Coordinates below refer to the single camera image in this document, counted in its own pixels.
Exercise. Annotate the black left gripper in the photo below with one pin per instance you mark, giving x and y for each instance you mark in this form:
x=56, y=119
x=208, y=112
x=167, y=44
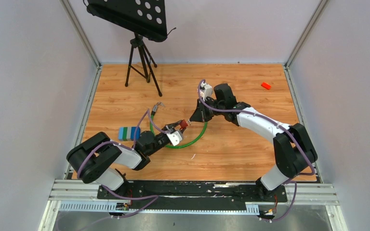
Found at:
x=172, y=125

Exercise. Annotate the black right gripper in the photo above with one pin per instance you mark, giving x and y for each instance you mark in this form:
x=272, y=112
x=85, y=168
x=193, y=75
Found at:
x=199, y=115

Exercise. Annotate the red cable lock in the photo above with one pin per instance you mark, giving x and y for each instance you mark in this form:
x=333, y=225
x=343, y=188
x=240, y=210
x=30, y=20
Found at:
x=183, y=125

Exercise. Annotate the green cable lock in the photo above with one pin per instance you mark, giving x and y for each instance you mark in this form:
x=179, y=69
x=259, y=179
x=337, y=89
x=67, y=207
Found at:
x=153, y=112

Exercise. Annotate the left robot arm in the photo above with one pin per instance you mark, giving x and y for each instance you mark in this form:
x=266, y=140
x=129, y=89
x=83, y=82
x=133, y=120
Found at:
x=93, y=158

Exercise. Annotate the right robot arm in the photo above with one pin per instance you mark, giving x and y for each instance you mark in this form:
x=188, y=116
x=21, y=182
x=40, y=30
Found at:
x=293, y=148

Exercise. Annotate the blue green striped block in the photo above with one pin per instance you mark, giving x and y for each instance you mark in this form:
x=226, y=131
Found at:
x=128, y=133

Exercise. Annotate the small red brick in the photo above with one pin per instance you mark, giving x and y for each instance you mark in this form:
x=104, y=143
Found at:
x=266, y=86

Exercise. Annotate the black tripod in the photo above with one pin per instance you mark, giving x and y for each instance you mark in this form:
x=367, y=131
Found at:
x=147, y=62

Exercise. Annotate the black perforated stand tray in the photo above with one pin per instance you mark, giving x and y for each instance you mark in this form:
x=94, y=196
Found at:
x=144, y=17

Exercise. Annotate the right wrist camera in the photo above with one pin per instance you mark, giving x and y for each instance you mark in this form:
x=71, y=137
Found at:
x=205, y=90

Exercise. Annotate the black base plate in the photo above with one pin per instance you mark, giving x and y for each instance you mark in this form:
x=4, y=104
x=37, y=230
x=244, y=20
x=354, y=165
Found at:
x=204, y=195

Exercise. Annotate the white slotted cable duct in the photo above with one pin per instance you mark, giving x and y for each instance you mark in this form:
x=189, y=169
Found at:
x=116, y=207

